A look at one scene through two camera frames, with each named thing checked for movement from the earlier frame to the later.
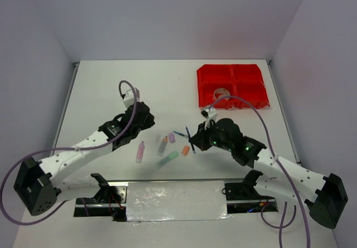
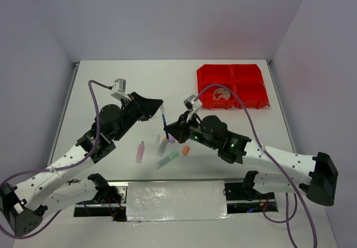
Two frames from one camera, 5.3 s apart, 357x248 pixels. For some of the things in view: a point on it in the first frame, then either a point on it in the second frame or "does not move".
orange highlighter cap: [186, 150] does not move
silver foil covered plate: [181, 200] does not move
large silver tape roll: [222, 92] does not move
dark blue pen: [192, 145] to [165, 125]
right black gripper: [199, 139] to [178, 129]
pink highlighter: [140, 152] does not move
